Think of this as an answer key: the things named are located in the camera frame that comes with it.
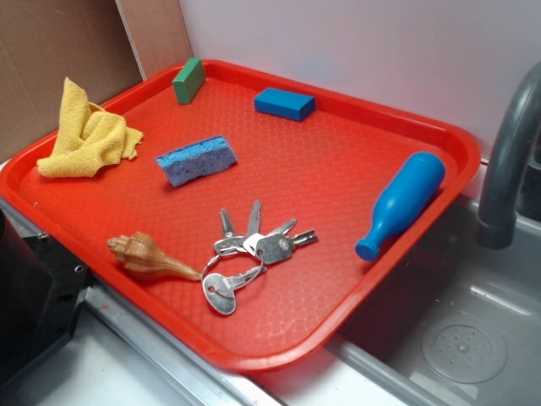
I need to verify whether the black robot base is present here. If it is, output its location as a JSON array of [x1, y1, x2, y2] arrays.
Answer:
[[1, 214, 89, 387]]

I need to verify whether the yellow cloth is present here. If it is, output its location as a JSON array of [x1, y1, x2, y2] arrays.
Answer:
[[36, 78, 144, 178]]

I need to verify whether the red plastic tray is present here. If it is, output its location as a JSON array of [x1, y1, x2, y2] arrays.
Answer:
[[1, 61, 480, 372]]

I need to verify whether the silver key bunch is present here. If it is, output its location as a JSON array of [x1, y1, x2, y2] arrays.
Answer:
[[202, 200, 319, 315]]

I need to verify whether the blue sponge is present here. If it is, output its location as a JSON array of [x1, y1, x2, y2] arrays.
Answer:
[[155, 135, 238, 187]]

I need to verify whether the blue wooden block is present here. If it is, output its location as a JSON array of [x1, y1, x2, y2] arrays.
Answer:
[[254, 88, 316, 121]]

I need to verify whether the brown seashell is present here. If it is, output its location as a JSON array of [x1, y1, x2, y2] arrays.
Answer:
[[107, 232, 202, 282]]

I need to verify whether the green wooden block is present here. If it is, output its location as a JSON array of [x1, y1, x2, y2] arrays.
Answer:
[[172, 58, 206, 104]]

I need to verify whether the blue plastic bottle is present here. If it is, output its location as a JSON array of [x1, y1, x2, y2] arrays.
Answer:
[[355, 152, 445, 261]]

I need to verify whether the grey toy sink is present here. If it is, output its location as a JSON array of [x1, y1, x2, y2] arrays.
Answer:
[[256, 199, 540, 405]]

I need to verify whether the grey toy faucet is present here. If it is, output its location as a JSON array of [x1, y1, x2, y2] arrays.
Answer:
[[475, 64, 540, 250]]

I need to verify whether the brown cardboard panel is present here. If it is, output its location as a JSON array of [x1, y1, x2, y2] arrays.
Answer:
[[0, 0, 194, 164]]

